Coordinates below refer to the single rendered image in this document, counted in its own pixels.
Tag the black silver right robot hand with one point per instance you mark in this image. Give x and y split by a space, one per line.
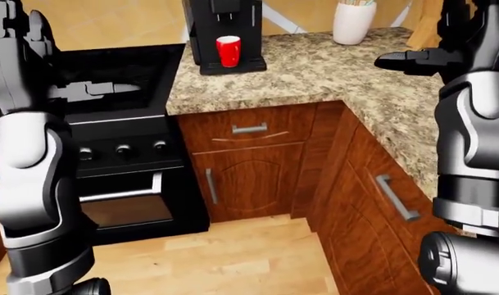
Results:
474 37

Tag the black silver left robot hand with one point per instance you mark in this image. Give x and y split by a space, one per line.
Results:
11 77

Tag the red mug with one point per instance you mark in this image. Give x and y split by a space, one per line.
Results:
228 52

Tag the black coffee machine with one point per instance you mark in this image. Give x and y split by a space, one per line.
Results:
232 18

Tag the light wooden board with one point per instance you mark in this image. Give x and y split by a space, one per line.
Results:
425 27

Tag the black stove knob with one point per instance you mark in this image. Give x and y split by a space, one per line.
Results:
85 152
161 146
124 149

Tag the black stove oven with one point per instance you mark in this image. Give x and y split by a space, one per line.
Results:
122 123

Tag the white ceramic vase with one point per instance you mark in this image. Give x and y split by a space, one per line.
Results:
353 24

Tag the utensils in vase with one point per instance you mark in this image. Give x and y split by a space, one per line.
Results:
357 2

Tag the large wooden cabinet door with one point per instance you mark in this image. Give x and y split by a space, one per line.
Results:
364 215

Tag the brown wooden drawer front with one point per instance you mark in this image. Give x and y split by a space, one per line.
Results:
216 123

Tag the arched-panel wooden cabinet door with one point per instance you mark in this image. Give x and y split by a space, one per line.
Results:
253 181

